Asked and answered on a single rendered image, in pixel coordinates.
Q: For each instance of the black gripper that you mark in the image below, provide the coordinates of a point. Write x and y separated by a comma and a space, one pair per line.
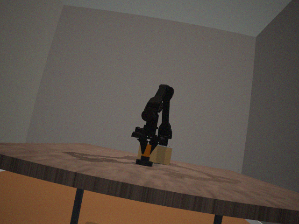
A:
150, 131

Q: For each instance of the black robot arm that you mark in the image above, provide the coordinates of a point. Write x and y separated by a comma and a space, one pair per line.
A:
161, 101

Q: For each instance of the orange knob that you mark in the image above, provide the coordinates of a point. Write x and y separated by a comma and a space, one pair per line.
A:
147, 151

